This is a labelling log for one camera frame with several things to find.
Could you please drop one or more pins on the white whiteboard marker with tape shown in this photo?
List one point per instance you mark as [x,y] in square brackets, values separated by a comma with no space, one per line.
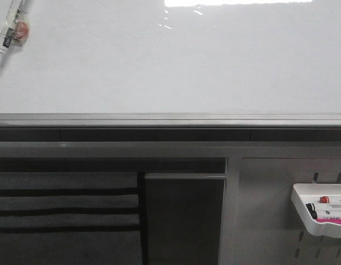
[15,29]

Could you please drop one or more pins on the dark grey cabinet panel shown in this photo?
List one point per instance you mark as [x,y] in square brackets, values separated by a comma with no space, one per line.
[184,218]

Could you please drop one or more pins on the grey pegboard panel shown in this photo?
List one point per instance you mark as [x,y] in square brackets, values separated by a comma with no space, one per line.
[260,224]

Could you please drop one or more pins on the grey fabric pocket organizer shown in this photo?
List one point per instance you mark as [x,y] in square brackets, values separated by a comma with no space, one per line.
[73,218]

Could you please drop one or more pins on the black capped marker upper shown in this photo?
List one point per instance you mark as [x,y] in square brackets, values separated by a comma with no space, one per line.
[323,207]

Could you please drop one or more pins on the black capped marker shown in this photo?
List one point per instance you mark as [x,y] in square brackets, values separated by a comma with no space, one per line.
[323,207]
[326,214]

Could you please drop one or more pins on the black capped marker lower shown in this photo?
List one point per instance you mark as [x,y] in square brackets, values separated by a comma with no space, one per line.
[326,214]

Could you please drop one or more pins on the red capped marker in tray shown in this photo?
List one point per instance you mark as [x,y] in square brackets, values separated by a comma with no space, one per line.
[330,199]

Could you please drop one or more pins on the white plastic marker tray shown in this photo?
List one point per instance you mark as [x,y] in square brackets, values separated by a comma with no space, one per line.
[304,193]

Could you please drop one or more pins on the pink eraser in tray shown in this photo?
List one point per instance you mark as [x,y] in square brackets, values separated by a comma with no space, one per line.
[335,220]

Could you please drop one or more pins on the white whiteboard with aluminium frame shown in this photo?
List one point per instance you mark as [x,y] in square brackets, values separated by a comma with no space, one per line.
[175,63]

